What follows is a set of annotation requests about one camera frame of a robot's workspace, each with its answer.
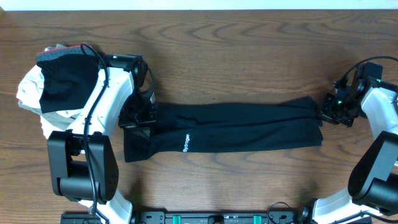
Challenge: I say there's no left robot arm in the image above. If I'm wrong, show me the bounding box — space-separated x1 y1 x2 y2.
47 54 157 223

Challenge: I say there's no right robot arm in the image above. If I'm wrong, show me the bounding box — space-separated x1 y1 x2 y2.
308 81 397 223

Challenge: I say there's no black t-shirt with logo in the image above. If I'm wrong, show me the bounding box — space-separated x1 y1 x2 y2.
124 97 323 162

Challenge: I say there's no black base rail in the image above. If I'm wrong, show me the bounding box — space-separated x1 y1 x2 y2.
60 210 373 224

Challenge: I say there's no folded white garment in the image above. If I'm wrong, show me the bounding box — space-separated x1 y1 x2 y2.
16 65 81 139

